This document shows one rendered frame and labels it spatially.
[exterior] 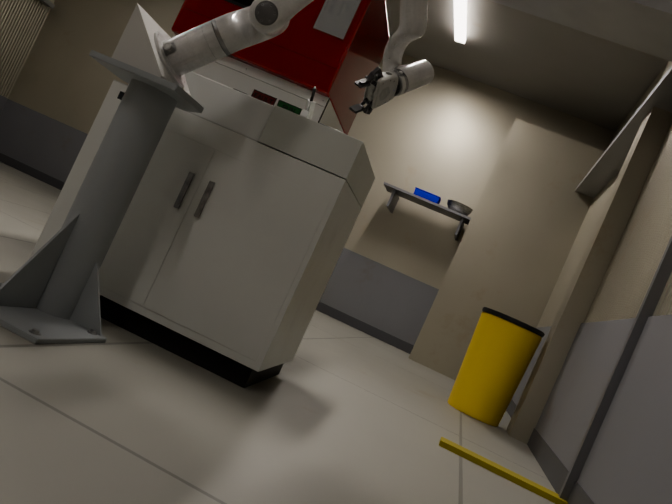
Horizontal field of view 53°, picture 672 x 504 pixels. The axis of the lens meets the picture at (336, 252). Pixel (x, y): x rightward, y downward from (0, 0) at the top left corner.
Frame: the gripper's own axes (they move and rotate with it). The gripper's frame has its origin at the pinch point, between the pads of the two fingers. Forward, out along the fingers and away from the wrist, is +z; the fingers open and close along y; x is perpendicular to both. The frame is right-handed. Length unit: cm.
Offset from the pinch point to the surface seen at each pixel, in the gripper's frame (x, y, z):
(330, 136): 14.5, 27.8, -7.2
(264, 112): 37.4, 28.2, 4.7
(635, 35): 21, 52, -254
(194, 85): 63, 28, 18
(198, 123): 52, 36, 23
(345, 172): 2.2, 34.4, -5.0
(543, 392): -67, 254, -177
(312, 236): -5, 51, 13
